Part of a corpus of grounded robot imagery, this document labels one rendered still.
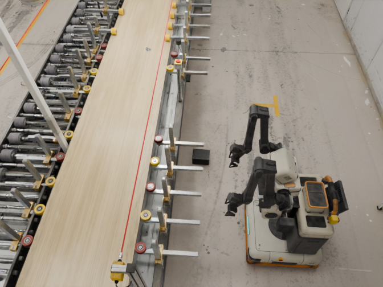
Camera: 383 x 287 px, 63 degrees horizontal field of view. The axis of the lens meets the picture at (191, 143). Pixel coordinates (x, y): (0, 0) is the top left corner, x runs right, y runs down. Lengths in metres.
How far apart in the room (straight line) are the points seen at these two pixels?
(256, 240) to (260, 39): 3.62
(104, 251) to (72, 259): 0.22
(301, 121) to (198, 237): 2.10
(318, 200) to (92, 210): 1.76
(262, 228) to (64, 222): 1.75
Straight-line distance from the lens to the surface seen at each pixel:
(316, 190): 2.71
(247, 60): 5.19
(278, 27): 6.06
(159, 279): 2.51
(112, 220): 2.50
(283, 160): 2.19
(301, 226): 2.65
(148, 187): 2.58
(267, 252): 3.06
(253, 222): 3.14
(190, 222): 2.50
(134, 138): 2.89
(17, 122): 3.50
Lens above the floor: 3.12
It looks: 53 degrees down
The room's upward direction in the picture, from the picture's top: 1 degrees counter-clockwise
